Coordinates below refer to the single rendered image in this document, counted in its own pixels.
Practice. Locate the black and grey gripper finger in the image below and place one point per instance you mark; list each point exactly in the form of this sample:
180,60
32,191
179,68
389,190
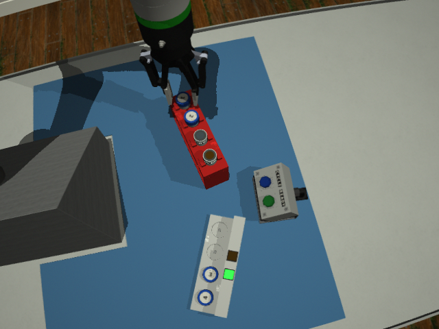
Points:
194,82
147,61

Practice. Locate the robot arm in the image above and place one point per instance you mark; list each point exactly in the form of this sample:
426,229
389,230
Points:
164,24

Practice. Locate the blue flat mat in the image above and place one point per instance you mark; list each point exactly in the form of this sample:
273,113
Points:
283,278

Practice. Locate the white button panel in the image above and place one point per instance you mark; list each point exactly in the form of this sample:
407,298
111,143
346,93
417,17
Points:
275,194

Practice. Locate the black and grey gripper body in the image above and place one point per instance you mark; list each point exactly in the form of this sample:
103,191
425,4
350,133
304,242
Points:
184,52

